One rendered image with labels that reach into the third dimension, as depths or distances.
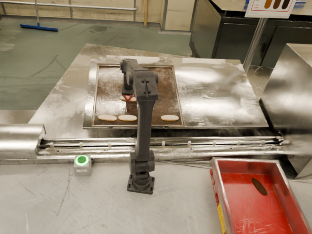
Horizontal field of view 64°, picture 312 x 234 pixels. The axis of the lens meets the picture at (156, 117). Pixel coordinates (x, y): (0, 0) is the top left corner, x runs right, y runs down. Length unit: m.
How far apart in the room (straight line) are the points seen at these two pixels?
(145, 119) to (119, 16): 4.06
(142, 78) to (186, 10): 3.80
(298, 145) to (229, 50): 1.85
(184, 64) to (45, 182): 1.11
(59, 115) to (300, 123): 1.29
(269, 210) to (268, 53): 2.29
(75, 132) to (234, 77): 1.07
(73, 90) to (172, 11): 3.14
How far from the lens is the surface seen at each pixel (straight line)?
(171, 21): 4.63
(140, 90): 0.85
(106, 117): 1.37
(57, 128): 1.47
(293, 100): 1.44
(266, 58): 3.30
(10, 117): 1.63
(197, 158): 1.31
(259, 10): 1.90
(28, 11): 5.12
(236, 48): 3.07
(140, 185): 1.14
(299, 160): 1.42
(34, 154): 1.28
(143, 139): 0.96
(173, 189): 1.20
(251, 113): 1.59
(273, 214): 1.29
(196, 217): 1.15
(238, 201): 1.25
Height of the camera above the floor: 1.83
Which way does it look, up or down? 42 degrees down
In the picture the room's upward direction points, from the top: 7 degrees clockwise
